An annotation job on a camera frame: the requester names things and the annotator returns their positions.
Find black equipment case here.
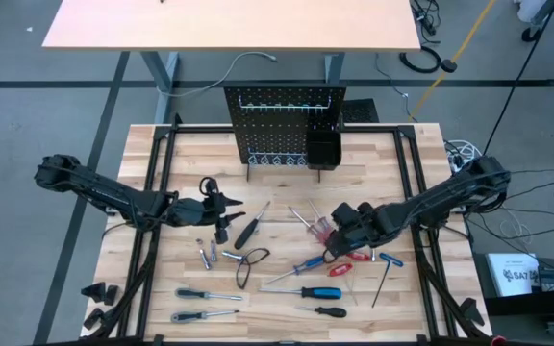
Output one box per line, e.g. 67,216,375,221
472,252,554,318

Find silver hook rail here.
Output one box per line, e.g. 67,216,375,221
237,94,332,112

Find grey black handled screwdriver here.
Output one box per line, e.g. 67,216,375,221
174,287,244,303
169,309,241,324

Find black plastic bracket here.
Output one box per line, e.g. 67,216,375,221
103,284,120,307
83,307,106,332
459,297,486,327
80,282,108,303

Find black blue handled screwdriver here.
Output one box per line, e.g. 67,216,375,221
257,285,343,301

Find black floor cables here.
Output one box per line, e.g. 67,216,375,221
464,167,554,241

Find white cable bundle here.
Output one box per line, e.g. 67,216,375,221
443,138,484,175

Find blue T-handle hex key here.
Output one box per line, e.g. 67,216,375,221
370,252,405,309

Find yellow hanging cord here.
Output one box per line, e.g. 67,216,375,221
407,0,499,122

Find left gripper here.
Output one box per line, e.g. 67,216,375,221
175,177,247,245

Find small black handled screwdriver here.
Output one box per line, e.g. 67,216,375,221
295,306,348,319

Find black coiled cable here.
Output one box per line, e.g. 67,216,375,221
398,45,443,75

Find black aluminium table frame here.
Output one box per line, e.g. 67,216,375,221
80,113,494,346

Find long silver deep socket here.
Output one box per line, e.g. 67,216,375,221
198,244,213,271

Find grey floor cable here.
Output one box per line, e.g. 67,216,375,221
156,51,278,99

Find white printed booklet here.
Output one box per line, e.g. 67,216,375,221
486,252,541,298

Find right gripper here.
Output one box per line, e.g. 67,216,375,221
324,200,394,258

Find black cable bundle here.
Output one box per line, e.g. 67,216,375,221
410,0,442,45

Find black perforated floor plate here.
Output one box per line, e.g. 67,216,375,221
341,98,381,125

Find black safety glasses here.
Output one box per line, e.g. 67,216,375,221
235,246,272,291

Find clear blue Husky screwdriver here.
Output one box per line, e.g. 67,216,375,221
264,255,326,285

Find white round container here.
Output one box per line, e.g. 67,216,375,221
515,0,554,24

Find black plastic pegboard bin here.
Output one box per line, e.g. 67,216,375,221
304,128,343,172

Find black metal pegboard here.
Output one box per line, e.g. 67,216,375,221
222,81,348,184

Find light wood desk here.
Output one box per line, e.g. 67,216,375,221
40,0,422,125

